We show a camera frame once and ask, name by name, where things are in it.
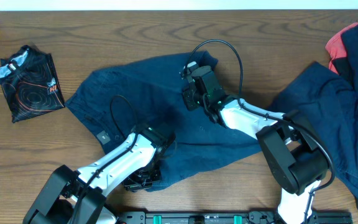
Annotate navy blue shorts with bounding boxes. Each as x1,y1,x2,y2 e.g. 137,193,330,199
65,53,260,192

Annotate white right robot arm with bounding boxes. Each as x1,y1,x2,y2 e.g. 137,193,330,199
182,62,333,223

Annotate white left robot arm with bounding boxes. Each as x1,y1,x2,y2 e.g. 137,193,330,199
23,123,175,223

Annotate dark navy clothes pile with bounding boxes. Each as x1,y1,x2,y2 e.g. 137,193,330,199
269,26,358,209

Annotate red garment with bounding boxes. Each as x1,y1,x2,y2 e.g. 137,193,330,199
325,22,358,74

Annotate folded black patterned shirt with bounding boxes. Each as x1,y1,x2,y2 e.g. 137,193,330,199
0,45,65,123

